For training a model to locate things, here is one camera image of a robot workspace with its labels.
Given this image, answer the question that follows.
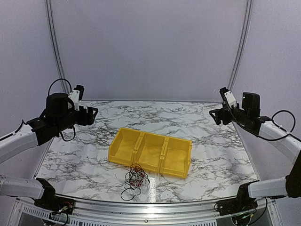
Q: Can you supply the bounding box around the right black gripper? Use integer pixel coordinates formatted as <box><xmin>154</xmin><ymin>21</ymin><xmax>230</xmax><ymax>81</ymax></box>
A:
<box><xmin>209</xmin><ymin>104</ymin><xmax>249</xmax><ymax>125</ymax></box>

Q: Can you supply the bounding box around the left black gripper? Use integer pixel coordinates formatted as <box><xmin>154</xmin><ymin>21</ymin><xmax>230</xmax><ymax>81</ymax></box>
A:
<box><xmin>55</xmin><ymin>105</ymin><xmax>98</xmax><ymax>133</ymax></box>

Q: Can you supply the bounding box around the white cable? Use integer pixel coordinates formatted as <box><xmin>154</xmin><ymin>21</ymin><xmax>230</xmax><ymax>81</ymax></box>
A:
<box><xmin>129</xmin><ymin>166</ymin><xmax>151</xmax><ymax>191</ymax></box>

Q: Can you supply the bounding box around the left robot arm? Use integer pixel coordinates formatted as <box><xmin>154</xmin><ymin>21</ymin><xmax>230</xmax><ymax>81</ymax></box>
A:
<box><xmin>0</xmin><ymin>85</ymin><xmax>98</xmax><ymax>212</ymax></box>

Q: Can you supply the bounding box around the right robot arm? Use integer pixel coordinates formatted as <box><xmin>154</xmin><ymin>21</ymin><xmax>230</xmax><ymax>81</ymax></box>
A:
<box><xmin>209</xmin><ymin>87</ymin><xmax>301</xmax><ymax>211</ymax></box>

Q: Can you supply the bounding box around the yellow bin left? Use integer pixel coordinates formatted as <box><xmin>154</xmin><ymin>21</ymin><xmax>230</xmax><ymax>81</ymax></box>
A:
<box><xmin>108</xmin><ymin>128</ymin><xmax>142</xmax><ymax>166</ymax></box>

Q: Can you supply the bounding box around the yellow bin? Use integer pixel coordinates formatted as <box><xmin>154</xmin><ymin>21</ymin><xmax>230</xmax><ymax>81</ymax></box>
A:
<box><xmin>108</xmin><ymin>128</ymin><xmax>142</xmax><ymax>166</ymax></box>
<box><xmin>159</xmin><ymin>137</ymin><xmax>192</xmax><ymax>178</ymax></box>
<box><xmin>133</xmin><ymin>132</ymin><xmax>167</xmax><ymax>173</ymax></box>

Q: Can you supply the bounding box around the yellow bin right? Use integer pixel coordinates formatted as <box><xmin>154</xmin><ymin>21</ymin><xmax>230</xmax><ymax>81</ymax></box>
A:
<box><xmin>159</xmin><ymin>137</ymin><xmax>192</xmax><ymax>178</ymax></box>

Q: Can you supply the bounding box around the yellow bin middle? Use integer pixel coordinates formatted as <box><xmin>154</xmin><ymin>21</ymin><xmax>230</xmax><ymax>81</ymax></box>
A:
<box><xmin>133</xmin><ymin>132</ymin><xmax>167</xmax><ymax>173</ymax></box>

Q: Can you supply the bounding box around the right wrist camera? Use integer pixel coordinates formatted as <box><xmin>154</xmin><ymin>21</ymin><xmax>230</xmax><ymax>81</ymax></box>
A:
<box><xmin>220</xmin><ymin>87</ymin><xmax>239</xmax><ymax>108</ymax></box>

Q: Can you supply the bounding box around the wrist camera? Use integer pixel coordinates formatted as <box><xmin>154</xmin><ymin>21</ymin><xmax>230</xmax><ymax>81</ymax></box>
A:
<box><xmin>68</xmin><ymin>85</ymin><xmax>84</xmax><ymax>111</ymax></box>
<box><xmin>220</xmin><ymin>87</ymin><xmax>239</xmax><ymax>108</ymax></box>

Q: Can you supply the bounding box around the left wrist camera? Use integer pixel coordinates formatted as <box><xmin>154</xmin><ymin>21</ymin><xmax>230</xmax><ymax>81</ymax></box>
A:
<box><xmin>68</xmin><ymin>85</ymin><xmax>84</xmax><ymax>111</ymax></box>

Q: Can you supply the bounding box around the left aluminium frame post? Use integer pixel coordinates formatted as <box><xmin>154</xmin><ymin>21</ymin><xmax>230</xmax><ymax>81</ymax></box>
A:
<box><xmin>45</xmin><ymin>0</ymin><xmax>65</xmax><ymax>79</ymax></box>

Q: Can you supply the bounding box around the aluminium frame post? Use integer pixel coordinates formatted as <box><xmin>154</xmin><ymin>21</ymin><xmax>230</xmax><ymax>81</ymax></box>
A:
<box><xmin>227</xmin><ymin>0</ymin><xmax>253</xmax><ymax>90</ymax></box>
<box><xmin>45</xmin><ymin>0</ymin><xmax>65</xmax><ymax>79</ymax></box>

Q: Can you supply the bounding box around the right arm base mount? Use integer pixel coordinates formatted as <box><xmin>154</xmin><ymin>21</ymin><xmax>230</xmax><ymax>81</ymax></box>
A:
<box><xmin>214</xmin><ymin>198</ymin><xmax>258</xmax><ymax>226</ymax></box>

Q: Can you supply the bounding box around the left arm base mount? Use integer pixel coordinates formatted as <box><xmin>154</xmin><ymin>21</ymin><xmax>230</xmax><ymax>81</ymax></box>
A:
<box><xmin>33</xmin><ymin>196</ymin><xmax>75</xmax><ymax>226</ymax></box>

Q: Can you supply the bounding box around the right aluminium frame post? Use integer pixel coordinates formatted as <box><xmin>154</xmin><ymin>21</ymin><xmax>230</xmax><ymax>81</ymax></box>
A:
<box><xmin>227</xmin><ymin>0</ymin><xmax>253</xmax><ymax>90</ymax></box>

